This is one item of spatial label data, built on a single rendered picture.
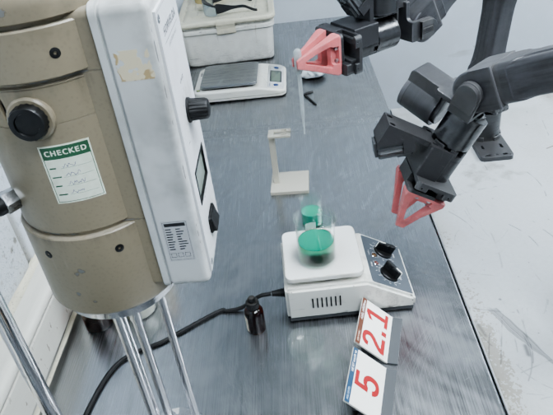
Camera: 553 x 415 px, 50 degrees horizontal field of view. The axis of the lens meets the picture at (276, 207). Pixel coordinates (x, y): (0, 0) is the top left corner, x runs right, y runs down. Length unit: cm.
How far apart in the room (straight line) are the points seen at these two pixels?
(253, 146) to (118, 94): 108
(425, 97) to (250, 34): 110
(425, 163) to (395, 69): 154
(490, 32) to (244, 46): 88
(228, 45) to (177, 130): 157
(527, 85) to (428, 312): 38
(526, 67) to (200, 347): 60
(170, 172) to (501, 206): 90
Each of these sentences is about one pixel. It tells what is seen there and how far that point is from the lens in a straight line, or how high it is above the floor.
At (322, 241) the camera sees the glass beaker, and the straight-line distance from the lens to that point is 87.
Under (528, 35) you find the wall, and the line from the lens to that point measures 250.
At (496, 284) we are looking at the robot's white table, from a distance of 102.
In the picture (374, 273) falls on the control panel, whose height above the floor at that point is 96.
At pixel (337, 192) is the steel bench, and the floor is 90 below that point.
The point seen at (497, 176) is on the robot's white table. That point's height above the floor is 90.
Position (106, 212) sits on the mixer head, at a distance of 39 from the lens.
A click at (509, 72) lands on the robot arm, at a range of 80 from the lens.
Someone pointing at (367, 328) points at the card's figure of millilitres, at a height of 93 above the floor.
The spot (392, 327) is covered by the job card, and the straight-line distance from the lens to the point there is 93.
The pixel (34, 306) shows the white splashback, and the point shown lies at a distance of 95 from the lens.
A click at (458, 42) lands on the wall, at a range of 242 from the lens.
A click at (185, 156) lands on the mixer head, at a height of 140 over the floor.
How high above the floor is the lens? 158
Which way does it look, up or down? 34 degrees down
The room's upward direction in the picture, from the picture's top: 7 degrees counter-clockwise
